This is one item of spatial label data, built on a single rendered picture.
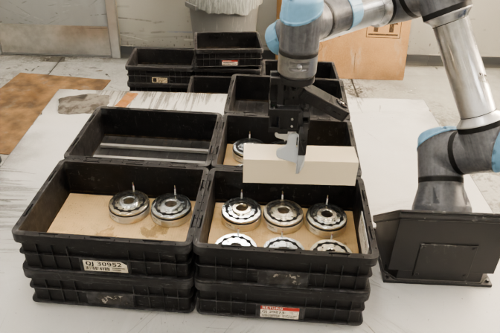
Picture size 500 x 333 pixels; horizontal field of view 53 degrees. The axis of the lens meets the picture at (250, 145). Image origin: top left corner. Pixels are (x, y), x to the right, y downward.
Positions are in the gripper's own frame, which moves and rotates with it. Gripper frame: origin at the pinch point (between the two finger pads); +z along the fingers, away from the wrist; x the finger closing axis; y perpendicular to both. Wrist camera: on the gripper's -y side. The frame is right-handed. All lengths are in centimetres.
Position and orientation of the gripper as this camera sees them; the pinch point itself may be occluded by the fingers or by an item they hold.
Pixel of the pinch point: (299, 159)
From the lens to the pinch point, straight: 108.9
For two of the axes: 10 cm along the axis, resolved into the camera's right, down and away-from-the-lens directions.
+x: -0.1, 5.4, -8.4
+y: -10.0, -0.3, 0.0
